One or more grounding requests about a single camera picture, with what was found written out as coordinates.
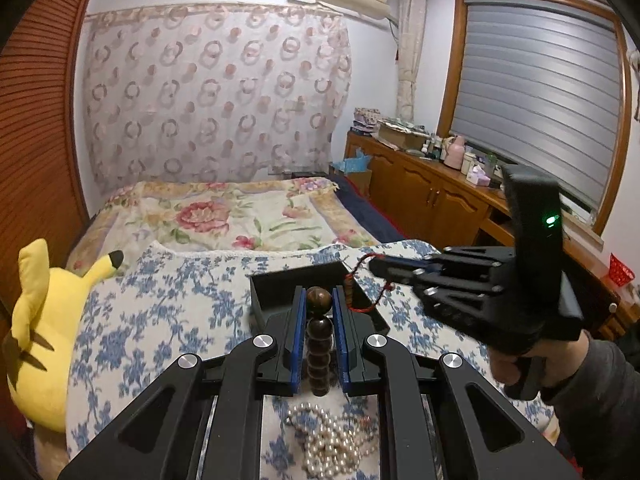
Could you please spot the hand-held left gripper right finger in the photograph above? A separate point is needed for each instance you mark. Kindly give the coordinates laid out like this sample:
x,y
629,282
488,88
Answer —
x,y
341,340

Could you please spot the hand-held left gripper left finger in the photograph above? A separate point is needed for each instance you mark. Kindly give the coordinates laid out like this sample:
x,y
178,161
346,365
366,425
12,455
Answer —
x,y
299,340

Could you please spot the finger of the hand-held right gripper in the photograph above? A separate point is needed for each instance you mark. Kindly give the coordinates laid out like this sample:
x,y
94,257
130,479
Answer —
x,y
425,264
450,305

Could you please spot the black jewelry box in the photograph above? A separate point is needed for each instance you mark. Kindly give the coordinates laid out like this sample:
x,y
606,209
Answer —
x,y
280,292

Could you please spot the person's right hand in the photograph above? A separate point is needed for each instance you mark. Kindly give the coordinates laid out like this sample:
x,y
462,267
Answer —
x,y
502,367

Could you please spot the wooden cabinet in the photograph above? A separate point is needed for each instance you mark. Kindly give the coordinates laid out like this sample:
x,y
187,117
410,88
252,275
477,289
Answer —
x,y
425,190

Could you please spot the navy bed sheet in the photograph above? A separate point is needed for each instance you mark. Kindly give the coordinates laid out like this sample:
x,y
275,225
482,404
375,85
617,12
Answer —
x,y
370,210

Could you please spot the red patterned box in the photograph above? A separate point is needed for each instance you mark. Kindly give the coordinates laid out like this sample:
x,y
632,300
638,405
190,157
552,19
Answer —
x,y
620,271

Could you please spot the pink tissue pack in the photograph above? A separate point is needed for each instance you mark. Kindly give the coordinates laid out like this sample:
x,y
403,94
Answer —
x,y
477,175

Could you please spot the pink thermos jug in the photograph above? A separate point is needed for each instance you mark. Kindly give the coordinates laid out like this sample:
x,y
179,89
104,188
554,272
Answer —
x,y
454,152

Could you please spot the blue paper bag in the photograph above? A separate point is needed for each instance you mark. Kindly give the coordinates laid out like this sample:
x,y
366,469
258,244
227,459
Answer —
x,y
356,167

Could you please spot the cardboard box with papers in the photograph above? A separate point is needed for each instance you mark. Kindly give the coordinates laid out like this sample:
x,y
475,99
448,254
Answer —
x,y
400,135

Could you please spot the blue floral quilt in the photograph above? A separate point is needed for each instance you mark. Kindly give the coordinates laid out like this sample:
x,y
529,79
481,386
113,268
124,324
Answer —
x,y
165,310

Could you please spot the pink floral blanket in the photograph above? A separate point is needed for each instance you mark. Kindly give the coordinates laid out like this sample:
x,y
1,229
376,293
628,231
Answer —
x,y
215,215

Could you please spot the floral storage box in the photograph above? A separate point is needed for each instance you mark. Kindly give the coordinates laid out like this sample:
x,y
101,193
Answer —
x,y
366,120

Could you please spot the grey window blind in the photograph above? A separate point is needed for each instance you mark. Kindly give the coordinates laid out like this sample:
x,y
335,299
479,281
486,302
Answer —
x,y
535,90

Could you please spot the white lace curtain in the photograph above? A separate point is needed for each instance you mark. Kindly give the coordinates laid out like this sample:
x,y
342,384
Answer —
x,y
411,50

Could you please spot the yellow plush toy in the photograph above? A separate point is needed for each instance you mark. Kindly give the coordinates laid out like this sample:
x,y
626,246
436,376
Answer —
x,y
45,340

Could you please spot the circle patterned curtain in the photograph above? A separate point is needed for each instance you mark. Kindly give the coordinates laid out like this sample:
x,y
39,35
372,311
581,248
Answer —
x,y
215,95

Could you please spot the wooden slatted door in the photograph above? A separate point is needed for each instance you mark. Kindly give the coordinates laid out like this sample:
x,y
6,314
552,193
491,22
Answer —
x,y
40,135

